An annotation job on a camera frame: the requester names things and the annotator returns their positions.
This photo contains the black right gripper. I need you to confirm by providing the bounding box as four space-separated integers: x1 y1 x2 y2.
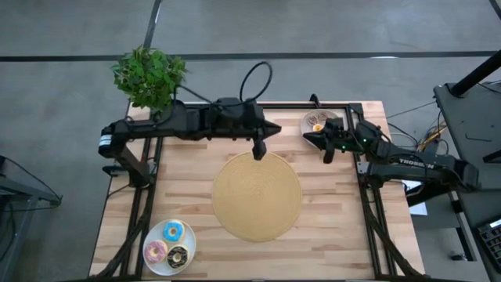
303 117 359 165

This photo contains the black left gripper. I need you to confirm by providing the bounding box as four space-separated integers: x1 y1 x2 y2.
242 102 283 161

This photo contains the large blue frosted donut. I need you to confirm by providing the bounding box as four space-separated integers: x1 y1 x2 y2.
162 220 186 243

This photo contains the large dark chocolate donut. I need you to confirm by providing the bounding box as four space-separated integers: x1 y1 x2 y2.
166 245 189 269

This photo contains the large pink frosted donut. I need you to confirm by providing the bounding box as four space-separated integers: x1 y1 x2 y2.
143 239 169 264

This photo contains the beige round plate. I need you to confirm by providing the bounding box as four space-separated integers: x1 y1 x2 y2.
300 108 349 148

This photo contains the round woven straw placemat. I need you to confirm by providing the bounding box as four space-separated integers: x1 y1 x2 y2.
211 151 304 243

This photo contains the black stand beam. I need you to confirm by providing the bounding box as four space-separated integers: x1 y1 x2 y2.
405 182 473 208

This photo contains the white paper sheet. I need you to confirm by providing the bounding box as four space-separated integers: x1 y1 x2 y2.
402 179 429 217

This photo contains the green leafy plant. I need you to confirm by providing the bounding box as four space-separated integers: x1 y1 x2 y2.
110 45 188 113

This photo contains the white round plate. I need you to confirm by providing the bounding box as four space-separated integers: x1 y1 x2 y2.
142 218 197 277

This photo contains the dark grey desk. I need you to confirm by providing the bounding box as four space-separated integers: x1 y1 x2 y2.
456 186 501 282

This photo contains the black pole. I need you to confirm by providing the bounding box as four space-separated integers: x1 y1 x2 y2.
449 49 501 99

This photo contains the dark grey cart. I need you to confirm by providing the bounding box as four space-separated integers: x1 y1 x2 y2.
432 81 501 191

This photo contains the black keyboard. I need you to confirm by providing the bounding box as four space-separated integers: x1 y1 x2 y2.
478 218 501 271

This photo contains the grey metal stand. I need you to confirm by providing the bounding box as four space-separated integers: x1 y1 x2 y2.
0 154 63 282

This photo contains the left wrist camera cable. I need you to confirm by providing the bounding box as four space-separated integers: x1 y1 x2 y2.
174 60 274 109

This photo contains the grey floor cable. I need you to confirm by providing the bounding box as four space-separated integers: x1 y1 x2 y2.
386 100 438 121

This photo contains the yellow cable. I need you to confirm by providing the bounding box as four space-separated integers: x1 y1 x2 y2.
418 125 448 150

